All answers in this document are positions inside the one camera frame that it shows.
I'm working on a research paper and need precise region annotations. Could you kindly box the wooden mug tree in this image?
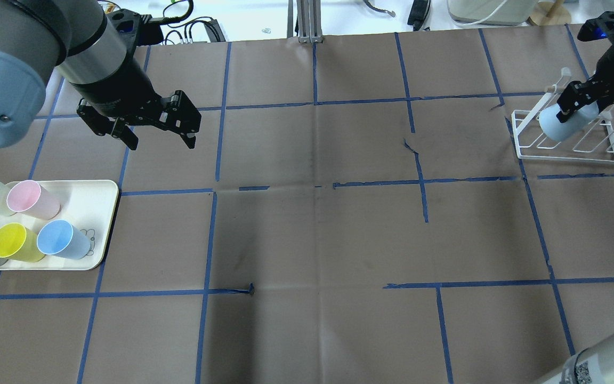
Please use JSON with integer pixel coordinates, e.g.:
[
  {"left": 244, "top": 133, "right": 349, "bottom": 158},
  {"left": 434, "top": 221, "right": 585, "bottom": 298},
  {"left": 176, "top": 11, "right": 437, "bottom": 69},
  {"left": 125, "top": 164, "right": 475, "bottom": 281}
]
[{"left": 527, "top": 0, "right": 572, "bottom": 26}]

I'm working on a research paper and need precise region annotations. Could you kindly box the cream plastic tray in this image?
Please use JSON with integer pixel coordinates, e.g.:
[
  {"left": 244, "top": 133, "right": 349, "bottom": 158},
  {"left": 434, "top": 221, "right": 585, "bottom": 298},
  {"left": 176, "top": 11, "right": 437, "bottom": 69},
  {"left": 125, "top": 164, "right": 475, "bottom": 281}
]
[{"left": 0, "top": 180, "right": 120, "bottom": 271}]

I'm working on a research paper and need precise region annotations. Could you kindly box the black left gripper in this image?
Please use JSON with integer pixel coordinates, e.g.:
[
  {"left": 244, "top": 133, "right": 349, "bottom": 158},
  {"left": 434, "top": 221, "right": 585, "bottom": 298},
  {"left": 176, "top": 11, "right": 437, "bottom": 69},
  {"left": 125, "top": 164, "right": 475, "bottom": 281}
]
[{"left": 67, "top": 53, "right": 201, "bottom": 151}]

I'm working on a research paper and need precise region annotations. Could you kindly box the light blue cup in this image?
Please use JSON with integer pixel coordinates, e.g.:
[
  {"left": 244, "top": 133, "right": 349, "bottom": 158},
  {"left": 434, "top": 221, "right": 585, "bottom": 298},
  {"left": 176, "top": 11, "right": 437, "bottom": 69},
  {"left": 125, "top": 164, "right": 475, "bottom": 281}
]
[{"left": 539, "top": 102, "right": 600, "bottom": 142}]

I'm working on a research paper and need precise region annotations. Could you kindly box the white wire cup rack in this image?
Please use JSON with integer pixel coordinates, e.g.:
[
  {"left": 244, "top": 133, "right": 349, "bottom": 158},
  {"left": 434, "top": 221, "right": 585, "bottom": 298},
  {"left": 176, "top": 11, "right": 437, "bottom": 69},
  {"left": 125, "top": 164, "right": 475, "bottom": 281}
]
[{"left": 510, "top": 67, "right": 614, "bottom": 164}]

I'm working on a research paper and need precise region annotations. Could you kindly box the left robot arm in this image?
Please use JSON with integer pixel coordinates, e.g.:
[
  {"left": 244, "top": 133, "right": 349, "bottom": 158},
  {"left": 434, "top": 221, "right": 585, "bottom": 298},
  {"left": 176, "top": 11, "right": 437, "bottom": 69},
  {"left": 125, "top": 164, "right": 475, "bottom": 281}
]
[{"left": 0, "top": 1, "right": 201, "bottom": 150}]

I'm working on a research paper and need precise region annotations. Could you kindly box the blue cup on tray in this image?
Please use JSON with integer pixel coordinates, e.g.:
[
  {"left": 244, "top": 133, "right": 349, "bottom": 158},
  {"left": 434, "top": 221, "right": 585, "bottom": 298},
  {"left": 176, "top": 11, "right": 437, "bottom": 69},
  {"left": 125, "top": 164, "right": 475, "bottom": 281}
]
[{"left": 37, "top": 220, "right": 92, "bottom": 260}]

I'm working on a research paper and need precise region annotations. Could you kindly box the pink plastic cup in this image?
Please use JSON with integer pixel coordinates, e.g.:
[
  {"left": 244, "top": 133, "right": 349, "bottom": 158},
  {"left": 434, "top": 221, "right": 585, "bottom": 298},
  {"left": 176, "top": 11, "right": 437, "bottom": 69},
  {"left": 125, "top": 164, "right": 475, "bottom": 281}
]
[{"left": 6, "top": 180, "right": 61, "bottom": 220}]

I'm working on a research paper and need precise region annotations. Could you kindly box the yellow plastic cup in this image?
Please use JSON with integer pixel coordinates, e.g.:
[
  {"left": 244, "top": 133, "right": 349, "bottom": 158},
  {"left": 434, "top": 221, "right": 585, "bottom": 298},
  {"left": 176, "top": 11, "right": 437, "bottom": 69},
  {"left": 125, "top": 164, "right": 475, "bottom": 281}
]
[{"left": 0, "top": 223, "right": 45, "bottom": 262}]

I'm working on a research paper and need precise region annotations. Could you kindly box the black power adapter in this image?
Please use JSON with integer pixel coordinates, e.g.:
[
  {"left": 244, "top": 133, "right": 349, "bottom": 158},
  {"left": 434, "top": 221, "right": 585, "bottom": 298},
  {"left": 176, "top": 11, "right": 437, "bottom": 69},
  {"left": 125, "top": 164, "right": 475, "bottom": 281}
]
[{"left": 407, "top": 0, "right": 431, "bottom": 31}]

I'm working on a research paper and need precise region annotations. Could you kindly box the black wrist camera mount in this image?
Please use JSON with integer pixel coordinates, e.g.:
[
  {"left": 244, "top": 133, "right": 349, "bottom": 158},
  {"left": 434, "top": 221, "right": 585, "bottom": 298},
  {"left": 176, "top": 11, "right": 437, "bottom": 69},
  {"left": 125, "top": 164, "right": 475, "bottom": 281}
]
[{"left": 107, "top": 8, "right": 164, "bottom": 49}]

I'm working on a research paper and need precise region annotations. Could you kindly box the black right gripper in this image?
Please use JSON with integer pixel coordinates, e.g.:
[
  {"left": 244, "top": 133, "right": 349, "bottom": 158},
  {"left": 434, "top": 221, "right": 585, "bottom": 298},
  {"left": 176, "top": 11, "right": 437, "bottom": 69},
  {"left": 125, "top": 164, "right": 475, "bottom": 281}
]
[{"left": 556, "top": 46, "right": 614, "bottom": 123}]

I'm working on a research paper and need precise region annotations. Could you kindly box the silver toaster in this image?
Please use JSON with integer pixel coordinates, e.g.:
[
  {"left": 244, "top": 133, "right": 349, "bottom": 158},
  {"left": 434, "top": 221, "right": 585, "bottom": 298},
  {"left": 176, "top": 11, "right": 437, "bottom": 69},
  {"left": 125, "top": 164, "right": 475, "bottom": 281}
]
[{"left": 446, "top": 1, "right": 538, "bottom": 26}]

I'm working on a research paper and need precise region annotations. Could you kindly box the aluminium frame post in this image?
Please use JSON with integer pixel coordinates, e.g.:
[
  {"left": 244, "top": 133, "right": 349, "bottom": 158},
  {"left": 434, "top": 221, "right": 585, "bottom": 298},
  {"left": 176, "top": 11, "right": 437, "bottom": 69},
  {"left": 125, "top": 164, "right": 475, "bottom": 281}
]
[{"left": 287, "top": 1, "right": 322, "bottom": 44}]

